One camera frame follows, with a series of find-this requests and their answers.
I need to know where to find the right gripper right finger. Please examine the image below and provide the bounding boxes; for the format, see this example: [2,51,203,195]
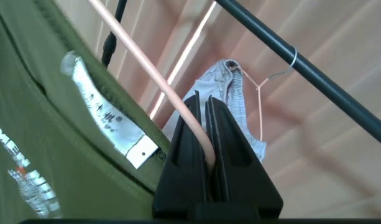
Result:
[204,95,284,218]

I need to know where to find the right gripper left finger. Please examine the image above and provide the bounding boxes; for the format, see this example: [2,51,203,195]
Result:
[152,90,211,218]

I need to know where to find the pink clothes hanger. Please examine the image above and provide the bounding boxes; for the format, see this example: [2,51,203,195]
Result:
[87,0,216,174]
[229,46,299,142]

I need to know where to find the pale grey shorts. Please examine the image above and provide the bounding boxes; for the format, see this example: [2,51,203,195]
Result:
[161,58,268,162]

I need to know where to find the green garment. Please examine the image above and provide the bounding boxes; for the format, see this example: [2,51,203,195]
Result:
[0,0,172,220]

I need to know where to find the black clothes rack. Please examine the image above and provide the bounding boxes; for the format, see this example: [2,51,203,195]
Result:
[101,0,381,151]

